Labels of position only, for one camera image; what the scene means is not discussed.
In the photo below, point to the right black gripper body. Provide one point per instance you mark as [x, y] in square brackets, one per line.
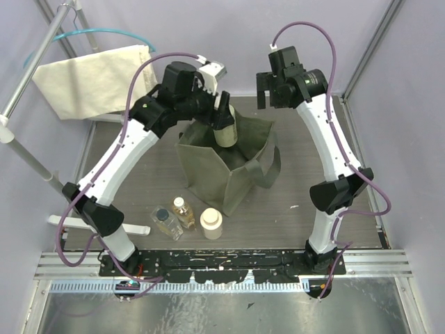
[274, 97]

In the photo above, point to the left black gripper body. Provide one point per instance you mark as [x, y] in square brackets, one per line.
[215, 105]

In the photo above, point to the green bottle with beige cap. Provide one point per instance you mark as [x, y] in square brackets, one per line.
[228, 136]

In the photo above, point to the olive green canvas bag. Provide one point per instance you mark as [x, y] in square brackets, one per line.
[222, 177]

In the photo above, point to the cream bottle with beige cap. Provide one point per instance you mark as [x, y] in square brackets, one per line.
[211, 223]

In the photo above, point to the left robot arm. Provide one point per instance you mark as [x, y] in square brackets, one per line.
[93, 195]

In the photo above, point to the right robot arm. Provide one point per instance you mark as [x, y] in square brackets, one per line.
[345, 178]

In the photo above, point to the cream canvas cloth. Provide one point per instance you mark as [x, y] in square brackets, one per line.
[92, 85]

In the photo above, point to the teal clothes hanger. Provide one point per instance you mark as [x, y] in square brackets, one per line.
[145, 41]

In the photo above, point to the amber bottle with white cap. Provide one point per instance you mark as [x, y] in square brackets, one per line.
[184, 213]

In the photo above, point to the clear bottle with dark cap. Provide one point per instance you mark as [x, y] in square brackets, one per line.
[167, 222]

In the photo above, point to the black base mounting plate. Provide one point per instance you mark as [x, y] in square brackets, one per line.
[226, 266]

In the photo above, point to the white metal clothes rack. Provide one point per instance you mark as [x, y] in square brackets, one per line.
[26, 199]

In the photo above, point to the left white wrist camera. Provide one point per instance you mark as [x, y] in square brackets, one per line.
[210, 73]

